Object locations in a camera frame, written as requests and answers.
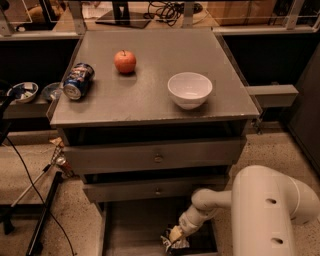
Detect black monitor stand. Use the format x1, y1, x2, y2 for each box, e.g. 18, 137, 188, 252
95, 1, 151, 29

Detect cardboard box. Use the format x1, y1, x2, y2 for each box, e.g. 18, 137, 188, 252
207, 0, 277, 26

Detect blue soda can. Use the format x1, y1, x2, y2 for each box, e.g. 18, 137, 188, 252
63, 63, 95, 100

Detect grey drawer cabinet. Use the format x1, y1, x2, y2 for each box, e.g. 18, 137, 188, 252
51, 29, 259, 255

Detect white bowl with items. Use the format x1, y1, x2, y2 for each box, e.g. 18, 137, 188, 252
7, 82, 39, 104

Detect red apple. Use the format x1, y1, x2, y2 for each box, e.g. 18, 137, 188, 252
114, 50, 136, 74

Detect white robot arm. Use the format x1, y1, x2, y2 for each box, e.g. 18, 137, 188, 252
168, 165, 320, 256

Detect blue chip bag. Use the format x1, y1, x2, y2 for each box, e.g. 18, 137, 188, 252
160, 228, 190, 255

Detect small glass bowl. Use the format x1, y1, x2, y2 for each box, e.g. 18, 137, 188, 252
41, 82, 62, 102

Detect black stand base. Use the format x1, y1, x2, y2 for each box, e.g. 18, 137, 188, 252
0, 172, 62, 256

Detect black cable bundle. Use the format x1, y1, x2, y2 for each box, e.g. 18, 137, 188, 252
143, 1, 203, 28

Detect black cable on floor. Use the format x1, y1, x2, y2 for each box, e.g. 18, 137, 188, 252
0, 133, 78, 256

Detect open bottom grey drawer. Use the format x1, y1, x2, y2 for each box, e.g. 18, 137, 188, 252
99, 197, 220, 256

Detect grey side shelf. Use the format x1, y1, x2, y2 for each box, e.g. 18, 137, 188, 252
246, 84, 299, 108

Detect top grey drawer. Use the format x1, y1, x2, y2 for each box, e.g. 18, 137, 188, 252
65, 137, 246, 175

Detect middle grey drawer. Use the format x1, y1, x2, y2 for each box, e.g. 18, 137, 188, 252
83, 175, 228, 203

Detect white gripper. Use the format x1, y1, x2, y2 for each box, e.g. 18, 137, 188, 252
169, 209, 204, 243

